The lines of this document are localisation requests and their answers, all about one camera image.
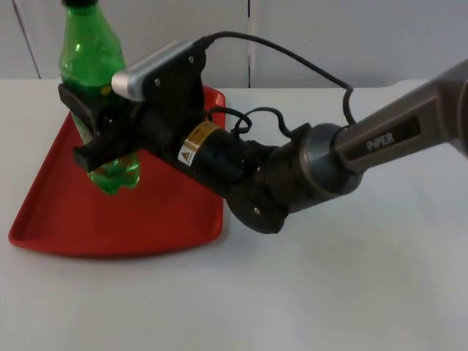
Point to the red tray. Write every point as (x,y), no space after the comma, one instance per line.
(109,219)

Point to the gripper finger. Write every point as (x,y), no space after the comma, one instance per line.
(97,151)
(78,106)

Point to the green plastic bottle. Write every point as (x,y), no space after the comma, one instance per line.
(87,55)

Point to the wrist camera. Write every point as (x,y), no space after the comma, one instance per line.
(172,73)

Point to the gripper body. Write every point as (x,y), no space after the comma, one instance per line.
(172,135)

